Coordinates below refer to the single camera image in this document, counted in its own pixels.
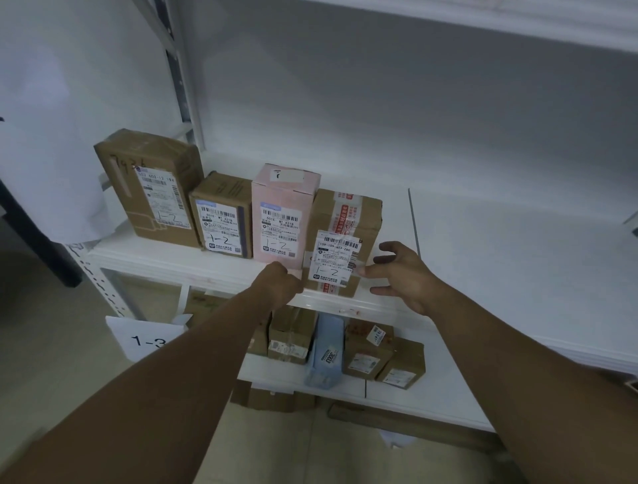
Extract green printed cardboard box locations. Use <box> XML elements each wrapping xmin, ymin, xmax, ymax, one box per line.
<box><xmin>184</xmin><ymin>291</ymin><xmax>272</xmax><ymax>358</ymax></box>

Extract red-taped parcel marked 1-2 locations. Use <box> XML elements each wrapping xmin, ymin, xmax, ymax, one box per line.
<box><xmin>302</xmin><ymin>188</ymin><xmax>383</xmax><ymax>299</ymax></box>

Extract brown parcel white label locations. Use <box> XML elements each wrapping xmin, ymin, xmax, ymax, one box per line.
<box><xmin>268</xmin><ymin>306</ymin><xmax>318</xmax><ymax>365</ymax></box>

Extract person's right hand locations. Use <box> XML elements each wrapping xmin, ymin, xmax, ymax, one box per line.
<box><xmin>356</xmin><ymin>241</ymin><xmax>447</xmax><ymax>316</ymax></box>

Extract torn brown cardboard sheet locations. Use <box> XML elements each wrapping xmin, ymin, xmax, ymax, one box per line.
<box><xmin>230</xmin><ymin>380</ymin><xmax>316</xmax><ymax>412</ymax></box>

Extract white paper shelf label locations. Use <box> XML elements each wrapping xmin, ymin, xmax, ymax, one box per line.
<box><xmin>105</xmin><ymin>314</ymin><xmax>186</xmax><ymax>362</ymax></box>
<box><xmin>0</xmin><ymin>45</ymin><xmax>108</xmax><ymax>245</ymax></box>

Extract light blue box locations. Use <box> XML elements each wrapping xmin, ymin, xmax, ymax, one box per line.
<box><xmin>304</xmin><ymin>312</ymin><xmax>346</xmax><ymax>390</ymax></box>

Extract bottom-shelf brown parcels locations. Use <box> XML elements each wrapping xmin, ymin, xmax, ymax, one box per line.
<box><xmin>344</xmin><ymin>318</ymin><xmax>395</xmax><ymax>381</ymax></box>

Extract brown parcel marked 1-3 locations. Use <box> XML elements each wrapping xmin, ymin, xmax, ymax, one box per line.
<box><xmin>375</xmin><ymin>338</ymin><xmax>426</xmax><ymax>391</ymax></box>

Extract flattened brown cardboard sheet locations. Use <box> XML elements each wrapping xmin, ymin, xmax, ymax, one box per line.
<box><xmin>326</xmin><ymin>402</ymin><xmax>502</xmax><ymax>452</ymax></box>

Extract person's right forearm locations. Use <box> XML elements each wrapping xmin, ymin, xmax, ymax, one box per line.
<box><xmin>423</xmin><ymin>287</ymin><xmax>638</xmax><ymax>484</ymax></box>

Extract white metal shelf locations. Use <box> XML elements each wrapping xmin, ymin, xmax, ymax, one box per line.
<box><xmin>64</xmin><ymin>0</ymin><xmax>638</xmax><ymax>432</ymax></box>

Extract small white paper scrap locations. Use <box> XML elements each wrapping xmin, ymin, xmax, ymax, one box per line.
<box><xmin>381</xmin><ymin>431</ymin><xmax>417</xmax><ymax>449</ymax></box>

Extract pink package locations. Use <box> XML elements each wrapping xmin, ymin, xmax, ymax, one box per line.
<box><xmin>251</xmin><ymin>163</ymin><xmax>321</xmax><ymax>265</ymax></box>

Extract person's left hand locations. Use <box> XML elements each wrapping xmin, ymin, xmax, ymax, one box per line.
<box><xmin>249</xmin><ymin>261</ymin><xmax>305</xmax><ymax>312</ymax></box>

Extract brown box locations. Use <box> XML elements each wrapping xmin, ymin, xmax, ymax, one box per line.
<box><xmin>93</xmin><ymin>128</ymin><xmax>205</xmax><ymax>249</ymax></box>

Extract person's left forearm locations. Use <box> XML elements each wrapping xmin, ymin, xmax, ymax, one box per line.
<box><xmin>0</xmin><ymin>291</ymin><xmax>275</xmax><ymax>484</ymax></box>

